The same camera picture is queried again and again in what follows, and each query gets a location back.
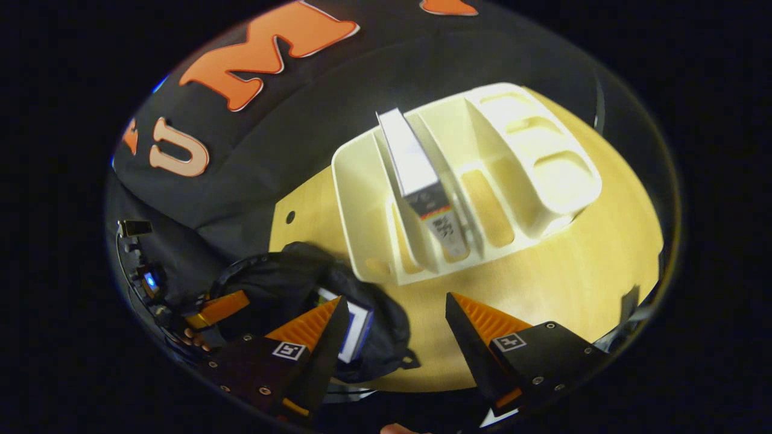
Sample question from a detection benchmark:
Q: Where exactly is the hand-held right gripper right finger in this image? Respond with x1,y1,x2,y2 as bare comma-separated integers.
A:
445,292,609,418

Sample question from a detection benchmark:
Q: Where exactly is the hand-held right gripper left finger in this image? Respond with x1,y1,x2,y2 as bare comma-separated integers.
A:
201,295,352,420

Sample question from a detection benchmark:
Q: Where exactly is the blue cover book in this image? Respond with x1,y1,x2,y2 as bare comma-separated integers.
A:
314,287,375,364

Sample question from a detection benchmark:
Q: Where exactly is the black schoolbag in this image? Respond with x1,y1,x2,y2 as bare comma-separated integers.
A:
208,241,421,383

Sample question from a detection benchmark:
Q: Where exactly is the white plastic bookshelf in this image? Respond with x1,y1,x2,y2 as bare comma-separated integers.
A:
332,83,604,287

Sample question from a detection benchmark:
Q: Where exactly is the white grey book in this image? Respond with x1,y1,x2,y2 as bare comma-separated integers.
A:
375,108,471,260

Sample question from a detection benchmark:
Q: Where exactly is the thin black strip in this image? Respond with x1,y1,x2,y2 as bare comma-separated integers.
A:
593,75,606,130

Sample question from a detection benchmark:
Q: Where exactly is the black table bracket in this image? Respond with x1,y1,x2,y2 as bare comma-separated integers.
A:
620,285,641,326

